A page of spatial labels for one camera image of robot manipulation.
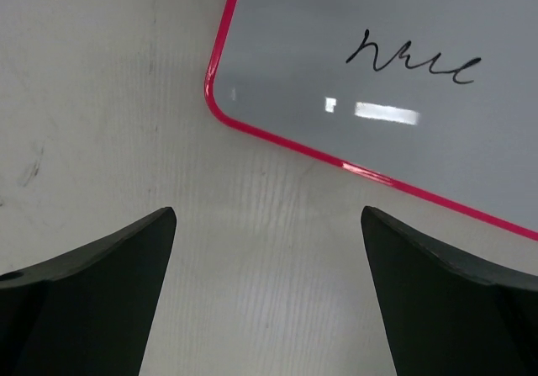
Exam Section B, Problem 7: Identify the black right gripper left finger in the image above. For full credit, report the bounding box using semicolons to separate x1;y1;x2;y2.
1;207;177;375

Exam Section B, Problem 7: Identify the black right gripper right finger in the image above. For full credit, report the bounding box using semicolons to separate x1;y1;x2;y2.
361;206;537;375

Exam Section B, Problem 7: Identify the pink framed whiteboard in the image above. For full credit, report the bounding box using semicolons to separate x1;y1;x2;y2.
204;0;537;239

